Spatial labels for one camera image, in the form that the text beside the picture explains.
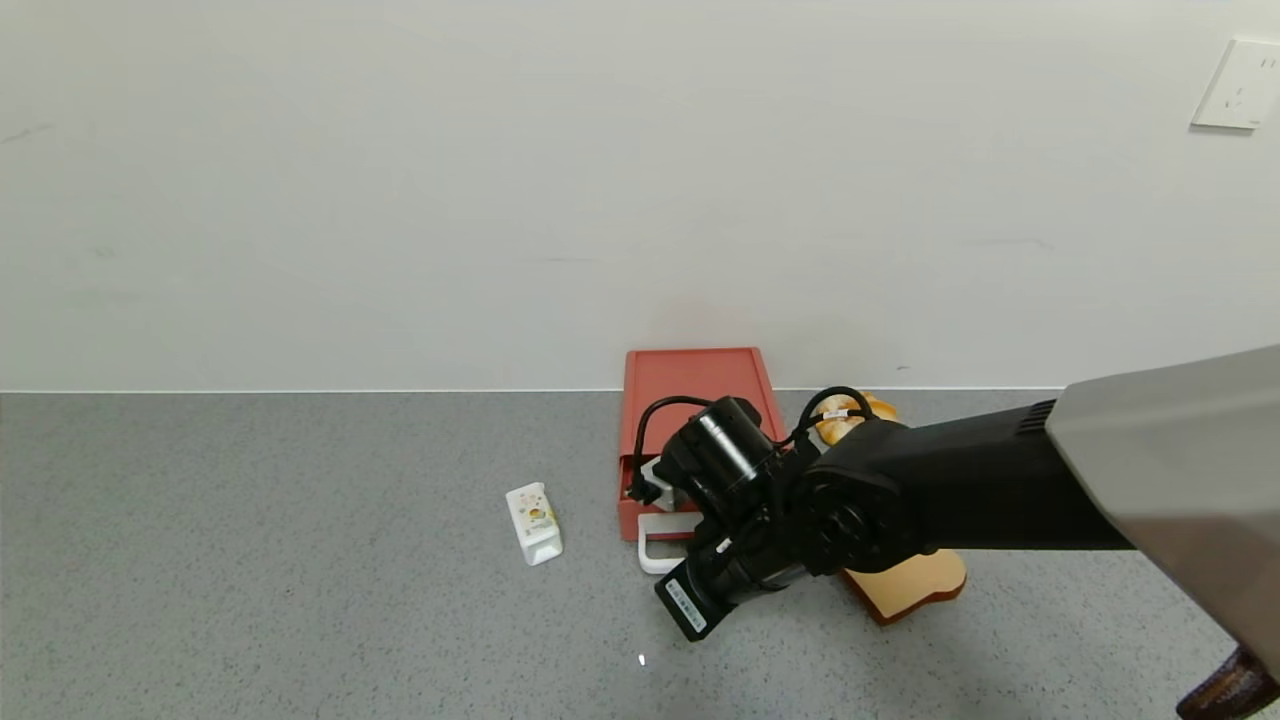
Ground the red drawer cabinet housing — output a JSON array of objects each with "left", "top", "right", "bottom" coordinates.
[{"left": 618, "top": 347, "right": 787, "bottom": 463}]

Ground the small white printed carton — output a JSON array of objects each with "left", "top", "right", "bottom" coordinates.
[{"left": 506, "top": 483, "right": 564, "bottom": 567}]

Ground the orange swirl bagel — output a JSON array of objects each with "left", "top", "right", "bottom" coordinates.
[{"left": 815, "top": 392, "right": 898, "bottom": 446}]

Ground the toast slice with brown crust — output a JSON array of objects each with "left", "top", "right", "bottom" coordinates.
[{"left": 840, "top": 548, "right": 968, "bottom": 627}]

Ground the black camera cable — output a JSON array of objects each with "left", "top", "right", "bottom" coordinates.
[{"left": 625, "top": 395, "right": 717, "bottom": 503}]

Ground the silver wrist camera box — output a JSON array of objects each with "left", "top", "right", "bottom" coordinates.
[{"left": 640, "top": 458, "right": 683, "bottom": 513}]

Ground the black cable with white tag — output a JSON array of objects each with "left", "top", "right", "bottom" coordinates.
[{"left": 794, "top": 385, "right": 877, "bottom": 443}]

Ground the white wall socket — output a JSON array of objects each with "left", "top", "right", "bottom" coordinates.
[{"left": 1191, "top": 38, "right": 1280, "bottom": 129}]

